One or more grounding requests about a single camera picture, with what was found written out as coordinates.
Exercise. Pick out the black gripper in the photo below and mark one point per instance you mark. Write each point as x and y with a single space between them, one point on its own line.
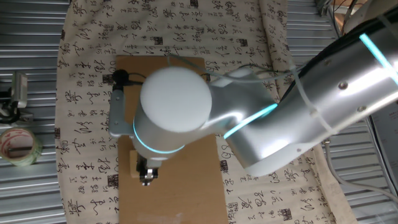
148 162

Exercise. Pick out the dark printed poster board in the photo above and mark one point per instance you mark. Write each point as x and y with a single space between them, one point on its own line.
387 140

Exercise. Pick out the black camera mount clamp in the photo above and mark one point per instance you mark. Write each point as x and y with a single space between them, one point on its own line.
7 116

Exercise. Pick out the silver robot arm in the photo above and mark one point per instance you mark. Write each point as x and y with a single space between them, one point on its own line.
280 118

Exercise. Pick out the white zip tie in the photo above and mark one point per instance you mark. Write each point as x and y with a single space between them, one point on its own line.
314 113

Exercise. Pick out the silver finned camera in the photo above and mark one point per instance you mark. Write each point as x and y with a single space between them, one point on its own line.
19 88

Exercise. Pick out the brown cardboard sheet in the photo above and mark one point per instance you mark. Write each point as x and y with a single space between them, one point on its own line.
174 193

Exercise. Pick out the white calligraphy print cloth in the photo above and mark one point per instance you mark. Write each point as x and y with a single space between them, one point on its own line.
186 18

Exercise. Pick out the clear packing tape roll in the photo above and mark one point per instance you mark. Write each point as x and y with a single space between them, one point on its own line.
35 152

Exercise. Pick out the light wooden block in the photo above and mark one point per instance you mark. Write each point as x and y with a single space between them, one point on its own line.
133 165

